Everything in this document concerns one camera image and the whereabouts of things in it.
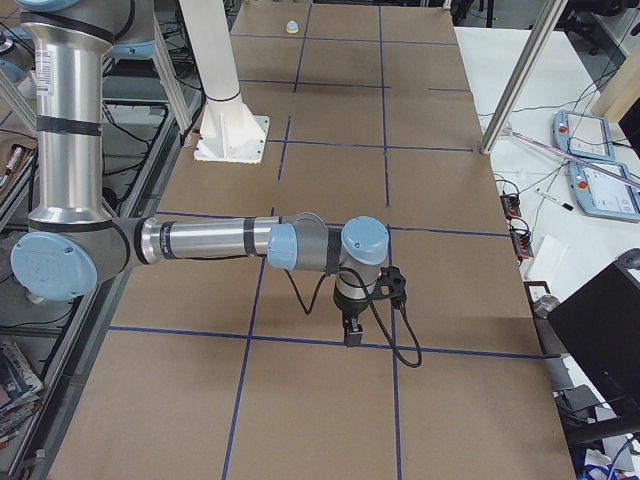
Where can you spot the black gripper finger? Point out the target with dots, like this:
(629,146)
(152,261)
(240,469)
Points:
(347,329)
(357,333)

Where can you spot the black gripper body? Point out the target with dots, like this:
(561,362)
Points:
(348,303)

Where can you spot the blue and cream bell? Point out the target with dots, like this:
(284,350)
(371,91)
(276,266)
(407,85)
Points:
(292,27)

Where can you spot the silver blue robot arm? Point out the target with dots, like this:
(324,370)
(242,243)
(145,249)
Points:
(17,54)
(74,244)

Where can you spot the brown paper table cover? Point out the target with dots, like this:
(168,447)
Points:
(405,348)

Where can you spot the orange black connector lower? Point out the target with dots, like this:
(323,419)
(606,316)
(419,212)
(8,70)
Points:
(521,241)

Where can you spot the orange black connector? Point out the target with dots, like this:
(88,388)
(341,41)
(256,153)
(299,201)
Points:
(521,241)
(511,206)

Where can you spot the orange black connector upper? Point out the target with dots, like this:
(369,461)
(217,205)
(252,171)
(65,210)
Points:
(511,206)

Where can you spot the white folded paper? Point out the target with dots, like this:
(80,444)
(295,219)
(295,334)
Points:
(547,261)

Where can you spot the black marker pen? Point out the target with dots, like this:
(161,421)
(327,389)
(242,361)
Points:
(554,200)

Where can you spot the black monitor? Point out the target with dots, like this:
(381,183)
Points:
(599,326)

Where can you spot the lower blue teach pendant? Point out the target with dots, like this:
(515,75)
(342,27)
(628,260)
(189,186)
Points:
(600,195)

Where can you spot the blue teach pendant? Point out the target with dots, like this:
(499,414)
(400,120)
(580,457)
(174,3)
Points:
(582,135)
(600,195)

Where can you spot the upper blue teach pendant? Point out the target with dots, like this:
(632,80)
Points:
(582,135)

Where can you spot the stack of magazines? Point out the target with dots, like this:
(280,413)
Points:
(20,390)

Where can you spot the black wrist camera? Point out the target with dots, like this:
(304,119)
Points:
(391,285)

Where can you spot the white camera stand post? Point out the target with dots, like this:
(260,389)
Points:
(229,131)

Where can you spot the aluminium frame post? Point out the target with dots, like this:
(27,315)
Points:
(532,50)

